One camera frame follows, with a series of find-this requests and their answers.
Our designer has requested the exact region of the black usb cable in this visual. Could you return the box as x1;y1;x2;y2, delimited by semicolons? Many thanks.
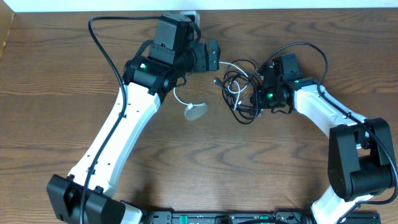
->
213;58;264;125

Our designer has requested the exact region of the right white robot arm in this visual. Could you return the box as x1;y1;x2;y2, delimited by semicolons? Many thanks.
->
251;54;397;223

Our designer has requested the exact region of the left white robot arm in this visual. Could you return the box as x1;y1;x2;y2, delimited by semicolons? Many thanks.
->
47;11;220;223

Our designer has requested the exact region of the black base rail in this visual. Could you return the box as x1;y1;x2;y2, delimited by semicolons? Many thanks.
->
141;210;382;224

